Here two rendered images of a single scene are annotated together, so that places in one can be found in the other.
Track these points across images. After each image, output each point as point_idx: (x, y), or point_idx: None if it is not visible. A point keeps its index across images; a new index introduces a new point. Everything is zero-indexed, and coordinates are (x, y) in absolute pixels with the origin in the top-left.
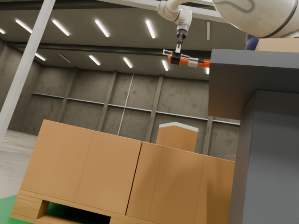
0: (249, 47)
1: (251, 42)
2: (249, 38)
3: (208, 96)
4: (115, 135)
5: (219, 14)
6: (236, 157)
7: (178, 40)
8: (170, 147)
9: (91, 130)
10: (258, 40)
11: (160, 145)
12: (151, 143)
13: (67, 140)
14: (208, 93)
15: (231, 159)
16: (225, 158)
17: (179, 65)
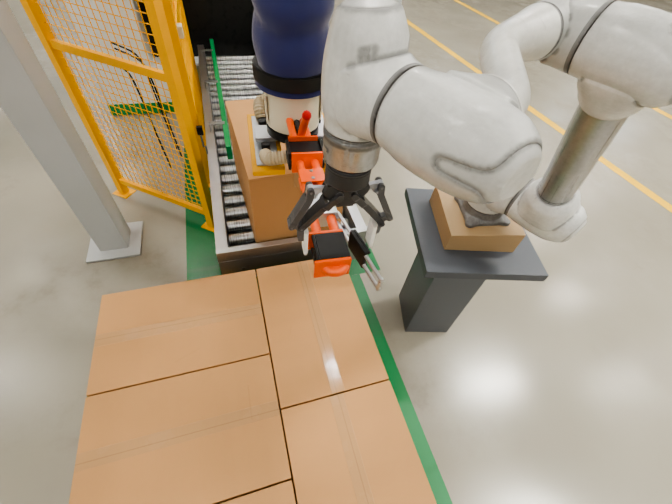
0: (314, 70)
1: (318, 52)
2: (308, 30)
3: (488, 279)
4: (406, 424)
5: (546, 239)
6: (437, 278)
7: (392, 218)
8: (373, 338)
9: (425, 474)
10: (523, 235)
11: (378, 351)
12: (383, 364)
13: None
14: (496, 279)
15: (248, 253)
16: (218, 257)
17: (310, 248)
